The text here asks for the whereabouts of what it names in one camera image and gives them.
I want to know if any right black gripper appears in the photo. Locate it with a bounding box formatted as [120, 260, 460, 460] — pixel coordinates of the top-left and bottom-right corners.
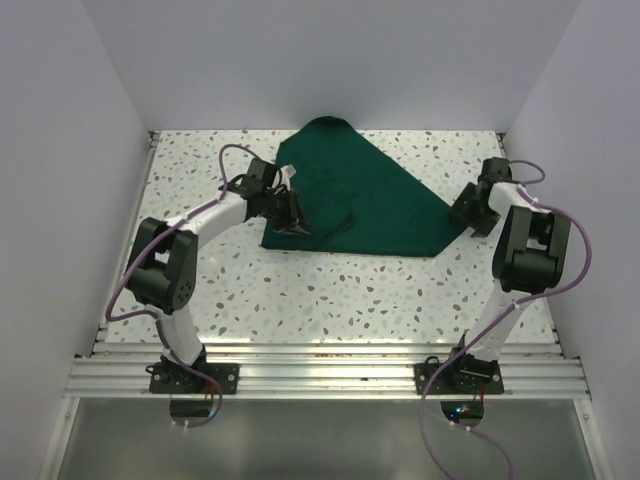
[448, 183, 501, 239]

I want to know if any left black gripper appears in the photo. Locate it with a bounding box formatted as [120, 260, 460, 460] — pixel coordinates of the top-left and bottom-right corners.
[261, 187, 311, 235]

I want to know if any green surgical cloth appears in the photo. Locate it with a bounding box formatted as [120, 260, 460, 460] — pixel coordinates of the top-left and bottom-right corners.
[261, 116, 466, 258]

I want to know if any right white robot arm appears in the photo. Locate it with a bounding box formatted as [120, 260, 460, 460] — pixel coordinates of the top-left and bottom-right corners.
[444, 157, 571, 393]

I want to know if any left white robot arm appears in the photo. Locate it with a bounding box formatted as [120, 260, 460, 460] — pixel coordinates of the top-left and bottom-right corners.
[122, 158, 310, 394]

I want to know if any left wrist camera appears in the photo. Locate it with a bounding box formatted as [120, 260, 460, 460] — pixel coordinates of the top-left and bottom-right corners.
[279, 164, 296, 185]

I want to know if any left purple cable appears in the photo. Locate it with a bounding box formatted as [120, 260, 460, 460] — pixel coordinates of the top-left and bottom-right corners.
[104, 143, 281, 430]

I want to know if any purple cable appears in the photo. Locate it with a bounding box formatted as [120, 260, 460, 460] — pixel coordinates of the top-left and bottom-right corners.
[104, 143, 281, 430]
[418, 159, 595, 480]

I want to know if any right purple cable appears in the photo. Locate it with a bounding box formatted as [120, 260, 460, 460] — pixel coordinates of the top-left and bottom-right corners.
[418, 159, 595, 480]

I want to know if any aluminium rail frame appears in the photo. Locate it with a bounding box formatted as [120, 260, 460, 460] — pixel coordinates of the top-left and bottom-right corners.
[38, 130, 611, 480]

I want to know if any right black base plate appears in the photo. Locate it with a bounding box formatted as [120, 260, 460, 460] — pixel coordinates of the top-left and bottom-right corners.
[413, 361, 505, 395]

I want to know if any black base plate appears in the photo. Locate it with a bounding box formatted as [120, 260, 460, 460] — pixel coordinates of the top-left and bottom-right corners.
[413, 361, 505, 395]
[145, 362, 240, 395]

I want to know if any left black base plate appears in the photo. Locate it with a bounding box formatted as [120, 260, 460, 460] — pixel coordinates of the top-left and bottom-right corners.
[145, 362, 240, 395]

